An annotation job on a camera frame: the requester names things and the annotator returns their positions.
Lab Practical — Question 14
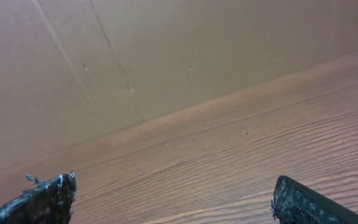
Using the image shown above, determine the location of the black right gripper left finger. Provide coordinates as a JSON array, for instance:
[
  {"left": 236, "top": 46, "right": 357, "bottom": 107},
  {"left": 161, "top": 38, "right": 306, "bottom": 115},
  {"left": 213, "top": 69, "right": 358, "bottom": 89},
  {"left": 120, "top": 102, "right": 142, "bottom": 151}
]
[{"left": 0, "top": 172, "right": 76, "bottom": 224}]

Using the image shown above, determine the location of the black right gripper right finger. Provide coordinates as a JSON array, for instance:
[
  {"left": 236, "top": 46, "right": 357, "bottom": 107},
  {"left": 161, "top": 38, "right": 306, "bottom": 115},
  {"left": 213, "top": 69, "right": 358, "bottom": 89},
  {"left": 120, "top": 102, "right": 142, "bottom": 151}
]
[{"left": 270, "top": 175, "right": 358, "bottom": 224}]

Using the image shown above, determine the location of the brown cardboard back panel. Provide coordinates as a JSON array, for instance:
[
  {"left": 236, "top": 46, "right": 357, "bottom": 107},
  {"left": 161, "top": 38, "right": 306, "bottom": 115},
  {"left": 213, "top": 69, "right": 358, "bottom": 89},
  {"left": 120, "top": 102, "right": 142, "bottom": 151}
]
[{"left": 0, "top": 0, "right": 358, "bottom": 215}]

